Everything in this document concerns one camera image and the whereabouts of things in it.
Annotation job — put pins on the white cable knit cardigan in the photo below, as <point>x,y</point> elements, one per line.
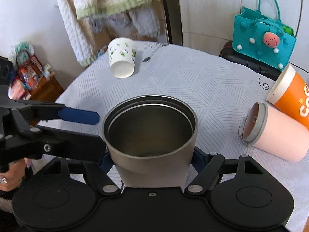
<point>79,33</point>

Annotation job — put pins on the white patterned tablecloth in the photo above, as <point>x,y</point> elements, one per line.
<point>221,93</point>

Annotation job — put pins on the beige steel tumbler cup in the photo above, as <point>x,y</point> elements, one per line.
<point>151,139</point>

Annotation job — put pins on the teal felt tote bag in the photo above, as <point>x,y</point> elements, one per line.
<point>262,38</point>

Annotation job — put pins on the white cactus paper cup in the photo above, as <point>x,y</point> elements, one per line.
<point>122,56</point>

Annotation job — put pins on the pink cup grey lid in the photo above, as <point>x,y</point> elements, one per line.
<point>274,132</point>

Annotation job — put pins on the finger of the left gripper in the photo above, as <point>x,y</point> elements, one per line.
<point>38,111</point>
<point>60,143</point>

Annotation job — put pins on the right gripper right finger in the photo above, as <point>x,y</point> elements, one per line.
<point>199,160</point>

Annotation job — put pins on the black clothes rack pole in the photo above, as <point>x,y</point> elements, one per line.
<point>173,23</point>

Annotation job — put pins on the left hand painted nails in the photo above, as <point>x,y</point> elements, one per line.
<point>13,177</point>

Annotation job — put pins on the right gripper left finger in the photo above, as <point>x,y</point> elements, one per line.
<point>106,162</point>

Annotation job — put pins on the brown wooden side cabinet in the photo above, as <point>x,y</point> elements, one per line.
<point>47,90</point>

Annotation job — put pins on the orange paper cup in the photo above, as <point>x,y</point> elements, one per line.
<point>289,100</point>

